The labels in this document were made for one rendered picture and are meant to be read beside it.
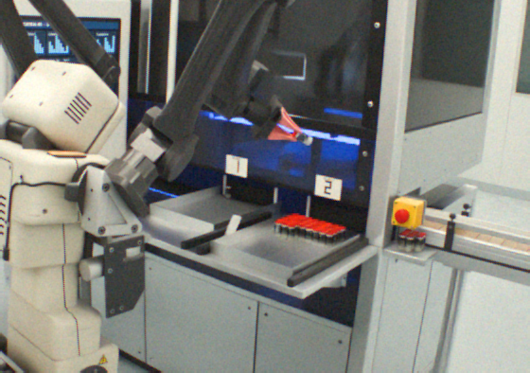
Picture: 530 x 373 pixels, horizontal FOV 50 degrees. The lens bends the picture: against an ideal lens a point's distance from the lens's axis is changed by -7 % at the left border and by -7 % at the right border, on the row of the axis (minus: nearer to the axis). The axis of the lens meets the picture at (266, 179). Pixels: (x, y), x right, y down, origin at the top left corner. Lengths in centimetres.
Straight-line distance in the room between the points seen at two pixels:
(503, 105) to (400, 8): 470
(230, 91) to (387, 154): 60
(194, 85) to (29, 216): 37
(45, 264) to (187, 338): 123
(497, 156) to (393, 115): 474
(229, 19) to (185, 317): 153
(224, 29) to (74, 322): 64
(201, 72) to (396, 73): 76
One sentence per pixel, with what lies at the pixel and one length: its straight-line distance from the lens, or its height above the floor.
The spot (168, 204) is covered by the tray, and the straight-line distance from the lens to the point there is 194.
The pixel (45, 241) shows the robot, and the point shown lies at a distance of 117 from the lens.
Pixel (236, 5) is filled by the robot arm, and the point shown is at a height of 150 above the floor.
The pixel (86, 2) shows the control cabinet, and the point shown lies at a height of 153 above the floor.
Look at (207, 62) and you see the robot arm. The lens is 100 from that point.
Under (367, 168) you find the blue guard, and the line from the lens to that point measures 171.
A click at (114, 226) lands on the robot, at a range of 104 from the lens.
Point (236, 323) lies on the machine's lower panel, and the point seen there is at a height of 46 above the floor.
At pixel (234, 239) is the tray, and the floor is 90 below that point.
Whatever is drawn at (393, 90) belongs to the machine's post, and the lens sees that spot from 165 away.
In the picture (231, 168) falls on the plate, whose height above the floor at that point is 101.
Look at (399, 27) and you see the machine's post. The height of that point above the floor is 150.
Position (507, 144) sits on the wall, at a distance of 632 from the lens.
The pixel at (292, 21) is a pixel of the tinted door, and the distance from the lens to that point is 182.
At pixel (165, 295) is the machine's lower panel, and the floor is 45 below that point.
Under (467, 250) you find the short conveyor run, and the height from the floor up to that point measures 90.
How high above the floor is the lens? 147
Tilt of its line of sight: 14 degrees down
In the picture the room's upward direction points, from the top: 4 degrees clockwise
